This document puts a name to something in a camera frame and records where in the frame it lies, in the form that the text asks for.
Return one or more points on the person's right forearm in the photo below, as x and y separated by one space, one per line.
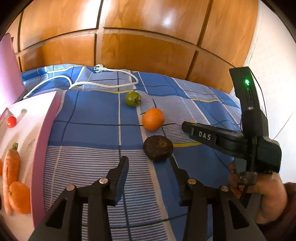
289 220

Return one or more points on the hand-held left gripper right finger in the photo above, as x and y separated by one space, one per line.
182 183

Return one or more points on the blue checked tablecloth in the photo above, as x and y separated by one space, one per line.
92 129

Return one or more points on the person's right hand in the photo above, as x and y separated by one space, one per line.
272 197

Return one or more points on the pink shallow tray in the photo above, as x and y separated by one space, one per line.
27 129

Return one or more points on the green tomato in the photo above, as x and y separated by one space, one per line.
133 99

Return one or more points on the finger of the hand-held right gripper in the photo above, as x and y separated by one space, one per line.
222 141

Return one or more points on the dark brown round fruit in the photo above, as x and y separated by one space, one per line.
158 148

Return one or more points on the carrot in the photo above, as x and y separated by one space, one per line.
10 171

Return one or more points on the red tomato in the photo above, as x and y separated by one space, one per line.
11 121

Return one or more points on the wooden panelled wardrobe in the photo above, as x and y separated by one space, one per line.
138 34

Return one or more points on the pink electric kettle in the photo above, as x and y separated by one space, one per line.
9 74

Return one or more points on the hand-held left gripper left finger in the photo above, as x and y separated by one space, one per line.
118 178

